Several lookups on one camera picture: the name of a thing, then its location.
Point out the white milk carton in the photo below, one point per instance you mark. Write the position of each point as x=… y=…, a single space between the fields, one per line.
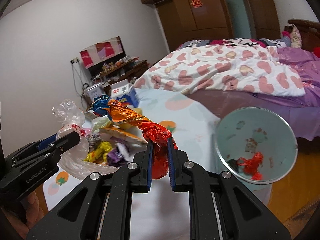
x=94 y=93

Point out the black white patterned wrapper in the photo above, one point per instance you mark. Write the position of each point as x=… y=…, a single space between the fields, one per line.
x=94 y=138

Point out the purple bedsheet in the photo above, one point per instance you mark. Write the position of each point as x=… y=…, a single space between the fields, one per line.
x=275 y=102

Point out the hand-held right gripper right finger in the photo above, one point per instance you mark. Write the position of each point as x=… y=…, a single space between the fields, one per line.
x=171 y=165

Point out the heart print quilt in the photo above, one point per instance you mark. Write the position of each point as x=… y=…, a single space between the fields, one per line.
x=212 y=67

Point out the wall socket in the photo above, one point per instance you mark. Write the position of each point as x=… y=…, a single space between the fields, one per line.
x=75 y=60

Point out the black white patterned blanket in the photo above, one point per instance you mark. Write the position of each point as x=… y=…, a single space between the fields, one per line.
x=237 y=42

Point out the yellow crumpled wrapper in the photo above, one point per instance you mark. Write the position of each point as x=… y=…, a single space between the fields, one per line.
x=96 y=152

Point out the clear plastic bag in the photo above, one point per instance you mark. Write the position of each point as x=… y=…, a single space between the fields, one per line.
x=72 y=161

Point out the pale green waste bin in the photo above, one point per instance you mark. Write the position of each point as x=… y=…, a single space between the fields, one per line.
x=262 y=125

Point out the wooden headboard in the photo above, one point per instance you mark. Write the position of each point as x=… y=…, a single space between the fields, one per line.
x=310 y=27

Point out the brown wooden wardrobe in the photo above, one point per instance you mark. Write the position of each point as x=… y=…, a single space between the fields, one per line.
x=200 y=20

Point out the orange red foil wrapper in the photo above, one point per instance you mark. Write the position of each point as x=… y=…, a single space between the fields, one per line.
x=130 y=116

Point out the floral pillow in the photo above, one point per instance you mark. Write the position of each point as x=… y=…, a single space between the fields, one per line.
x=296 y=37

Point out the purple wrapper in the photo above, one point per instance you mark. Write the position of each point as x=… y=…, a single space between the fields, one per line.
x=115 y=156

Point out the red pink checkered cloth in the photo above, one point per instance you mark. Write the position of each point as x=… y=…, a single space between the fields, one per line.
x=100 y=52

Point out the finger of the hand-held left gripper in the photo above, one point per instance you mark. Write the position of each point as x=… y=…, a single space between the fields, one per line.
x=62 y=143
x=47 y=140

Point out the pale crumpled plastic bag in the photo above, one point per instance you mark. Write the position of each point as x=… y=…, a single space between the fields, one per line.
x=102 y=123

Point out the wooden side desk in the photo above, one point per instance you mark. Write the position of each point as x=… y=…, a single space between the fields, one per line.
x=132 y=70

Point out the red plastic bag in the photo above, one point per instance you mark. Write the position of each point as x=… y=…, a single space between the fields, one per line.
x=253 y=166

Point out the person's left hand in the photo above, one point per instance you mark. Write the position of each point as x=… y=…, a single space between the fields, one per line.
x=35 y=205

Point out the fruit print tablecloth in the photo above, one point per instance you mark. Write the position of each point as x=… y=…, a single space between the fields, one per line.
x=160 y=102

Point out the red paper decoration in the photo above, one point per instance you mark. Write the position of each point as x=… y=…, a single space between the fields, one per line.
x=194 y=1

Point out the blue milk carton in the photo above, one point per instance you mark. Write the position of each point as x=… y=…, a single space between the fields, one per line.
x=128 y=97

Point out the dark wrapper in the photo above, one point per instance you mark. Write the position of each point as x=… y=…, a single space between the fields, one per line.
x=233 y=165

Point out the pink gray garment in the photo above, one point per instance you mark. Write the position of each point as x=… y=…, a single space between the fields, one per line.
x=286 y=36

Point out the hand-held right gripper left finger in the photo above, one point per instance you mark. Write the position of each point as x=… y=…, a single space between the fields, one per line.
x=149 y=165

